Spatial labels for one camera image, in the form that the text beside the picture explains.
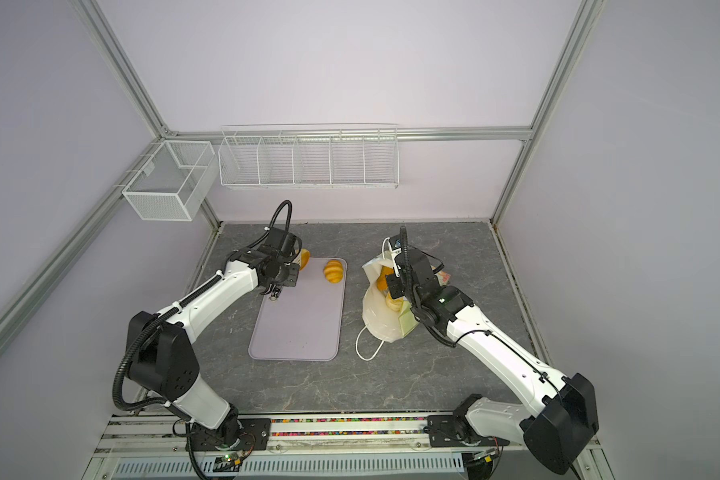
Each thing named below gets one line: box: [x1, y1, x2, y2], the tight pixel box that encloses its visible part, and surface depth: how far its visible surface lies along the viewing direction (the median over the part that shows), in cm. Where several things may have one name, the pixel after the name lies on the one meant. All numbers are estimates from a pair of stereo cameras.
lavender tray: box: [248, 257, 347, 362], surface depth 93 cm
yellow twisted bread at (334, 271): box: [324, 259, 344, 284], surface depth 104 cm
